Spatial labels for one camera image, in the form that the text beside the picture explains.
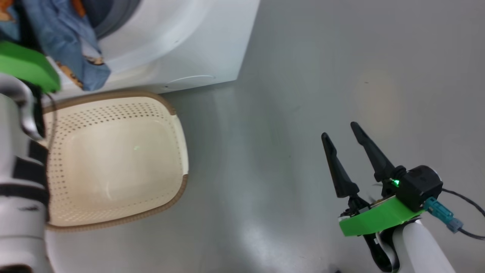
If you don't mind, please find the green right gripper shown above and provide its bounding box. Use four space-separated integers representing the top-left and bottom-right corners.
321 121 423 237

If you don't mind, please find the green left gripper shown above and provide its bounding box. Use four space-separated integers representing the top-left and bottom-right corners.
0 40 61 94

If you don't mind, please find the blue orange-print garment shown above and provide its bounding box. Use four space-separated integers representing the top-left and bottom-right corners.
0 0 112 91

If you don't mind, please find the grey rubber door gasket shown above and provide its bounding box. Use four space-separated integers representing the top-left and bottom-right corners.
81 0 142 38

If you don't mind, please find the cream perforated laundry basket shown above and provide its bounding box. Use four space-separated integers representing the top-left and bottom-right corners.
40 90 189 232

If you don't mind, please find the white front-load washing machine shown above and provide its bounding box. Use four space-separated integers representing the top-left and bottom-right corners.
45 0 262 100

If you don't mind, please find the round white filter cover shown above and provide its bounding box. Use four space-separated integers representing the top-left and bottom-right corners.
166 74 217 87

